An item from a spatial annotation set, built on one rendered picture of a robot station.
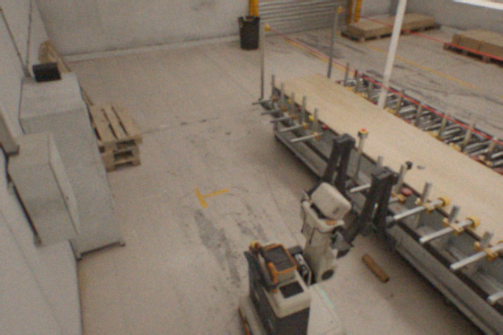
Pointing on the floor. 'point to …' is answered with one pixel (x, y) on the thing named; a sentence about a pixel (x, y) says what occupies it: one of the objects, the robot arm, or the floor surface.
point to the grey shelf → (74, 155)
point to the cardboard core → (376, 268)
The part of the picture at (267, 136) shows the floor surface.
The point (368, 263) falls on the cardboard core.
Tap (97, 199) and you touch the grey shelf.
